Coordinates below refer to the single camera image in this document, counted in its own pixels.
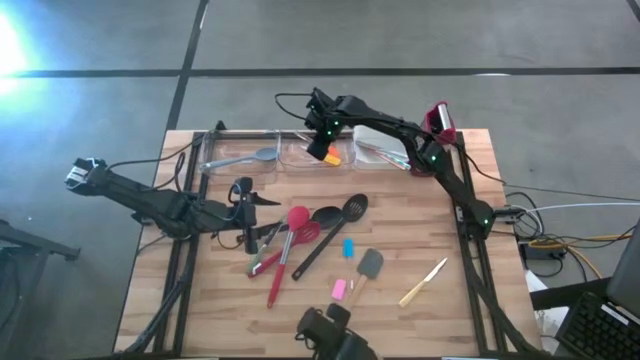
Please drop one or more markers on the orange small block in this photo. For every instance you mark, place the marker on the orange small block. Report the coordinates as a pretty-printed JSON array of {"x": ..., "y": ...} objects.
[{"x": 334, "y": 151}]

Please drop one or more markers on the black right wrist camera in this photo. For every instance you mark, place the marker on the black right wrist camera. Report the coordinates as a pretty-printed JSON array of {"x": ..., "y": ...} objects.
[{"x": 319, "y": 102}]

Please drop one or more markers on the clear plastic bin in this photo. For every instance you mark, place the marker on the clear plastic bin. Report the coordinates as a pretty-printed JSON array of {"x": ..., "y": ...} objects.
[
  {"x": 225, "y": 145},
  {"x": 300, "y": 162}
]

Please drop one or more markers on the black floor stand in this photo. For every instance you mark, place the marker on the black floor stand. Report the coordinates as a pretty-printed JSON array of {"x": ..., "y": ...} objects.
[{"x": 25, "y": 245}]

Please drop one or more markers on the red spoon steel neck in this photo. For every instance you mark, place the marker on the red spoon steel neck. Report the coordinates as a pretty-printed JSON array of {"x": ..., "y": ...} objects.
[{"x": 298, "y": 217}]

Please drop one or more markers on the cream coloured knife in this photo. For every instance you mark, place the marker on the cream coloured knife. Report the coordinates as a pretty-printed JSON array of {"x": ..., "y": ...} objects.
[{"x": 422, "y": 283}]

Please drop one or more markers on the black power box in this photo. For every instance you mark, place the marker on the black power box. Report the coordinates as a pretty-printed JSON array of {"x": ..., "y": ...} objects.
[{"x": 537, "y": 251}]

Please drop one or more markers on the black slotted nylon spoon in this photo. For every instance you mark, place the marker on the black slotted nylon spoon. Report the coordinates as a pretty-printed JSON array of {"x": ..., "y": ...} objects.
[{"x": 355, "y": 207}]

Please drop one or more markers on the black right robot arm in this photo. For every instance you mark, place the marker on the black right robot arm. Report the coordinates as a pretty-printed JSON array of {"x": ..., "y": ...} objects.
[{"x": 390, "y": 125}]

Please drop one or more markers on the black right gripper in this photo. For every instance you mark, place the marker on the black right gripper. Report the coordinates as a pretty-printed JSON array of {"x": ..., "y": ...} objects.
[{"x": 329, "y": 130}]

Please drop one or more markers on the black aluminium table frame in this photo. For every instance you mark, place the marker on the black aluminium table frame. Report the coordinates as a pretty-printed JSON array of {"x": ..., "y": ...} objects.
[{"x": 250, "y": 134}]

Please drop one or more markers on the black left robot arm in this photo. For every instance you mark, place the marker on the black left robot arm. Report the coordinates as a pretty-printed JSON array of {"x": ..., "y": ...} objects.
[{"x": 150, "y": 200}]

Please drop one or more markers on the multicolour striped utensil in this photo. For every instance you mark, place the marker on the multicolour striped utensil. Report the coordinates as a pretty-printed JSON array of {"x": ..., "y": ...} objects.
[{"x": 397, "y": 162}]

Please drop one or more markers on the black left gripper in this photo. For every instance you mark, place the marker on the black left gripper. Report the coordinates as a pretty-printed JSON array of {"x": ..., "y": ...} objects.
[{"x": 245, "y": 215}]

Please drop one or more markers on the steel kitchen tongs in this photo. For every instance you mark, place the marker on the steel kitchen tongs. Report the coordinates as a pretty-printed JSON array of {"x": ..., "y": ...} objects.
[{"x": 257, "y": 262}]

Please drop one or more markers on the red slotted silicone turner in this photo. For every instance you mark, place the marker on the red slotted silicone turner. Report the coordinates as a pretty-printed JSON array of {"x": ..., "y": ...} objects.
[{"x": 308, "y": 232}]

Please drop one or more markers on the black laptop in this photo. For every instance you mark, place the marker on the black laptop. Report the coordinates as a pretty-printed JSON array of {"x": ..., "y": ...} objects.
[{"x": 600, "y": 330}]

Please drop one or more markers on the white plastic bin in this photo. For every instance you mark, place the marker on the white plastic bin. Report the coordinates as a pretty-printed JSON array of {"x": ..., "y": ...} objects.
[{"x": 367, "y": 137}]

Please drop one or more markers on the metal box grater red trim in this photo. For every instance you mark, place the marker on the metal box grater red trim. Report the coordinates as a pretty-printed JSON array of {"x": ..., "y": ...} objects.
[{"x": 440, "y": 122}]

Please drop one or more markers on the grey silicone spoon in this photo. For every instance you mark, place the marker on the grey silicone spoon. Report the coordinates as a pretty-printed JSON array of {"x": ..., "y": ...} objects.
[{"x": 265, "y": 153}]

